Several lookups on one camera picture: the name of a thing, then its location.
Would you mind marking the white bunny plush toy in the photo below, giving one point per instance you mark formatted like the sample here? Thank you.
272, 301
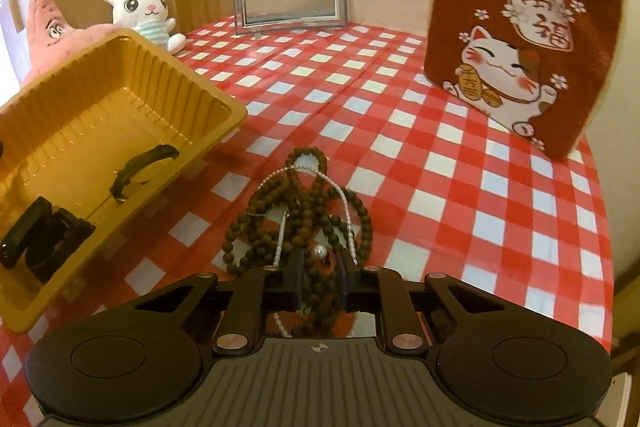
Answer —
150, 19

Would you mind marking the red lucky cat cushion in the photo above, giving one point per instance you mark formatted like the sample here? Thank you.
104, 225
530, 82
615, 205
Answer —
540, 68

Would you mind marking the red white checkered tablecloth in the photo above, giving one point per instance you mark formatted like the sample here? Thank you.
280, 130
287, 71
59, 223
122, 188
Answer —
447, 189

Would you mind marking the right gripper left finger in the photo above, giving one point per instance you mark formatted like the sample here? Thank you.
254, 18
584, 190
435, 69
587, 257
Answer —
246, 303

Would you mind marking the yellow plastic tray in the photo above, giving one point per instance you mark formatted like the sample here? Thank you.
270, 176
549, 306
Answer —
100, 136

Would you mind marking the pink starfish plush toy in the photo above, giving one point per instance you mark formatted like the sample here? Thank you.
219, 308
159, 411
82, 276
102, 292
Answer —
51, 40

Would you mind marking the black leather band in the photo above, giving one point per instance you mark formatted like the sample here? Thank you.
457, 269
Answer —
46, 237

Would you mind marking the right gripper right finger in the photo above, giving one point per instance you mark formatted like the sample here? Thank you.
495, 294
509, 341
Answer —
384, 294

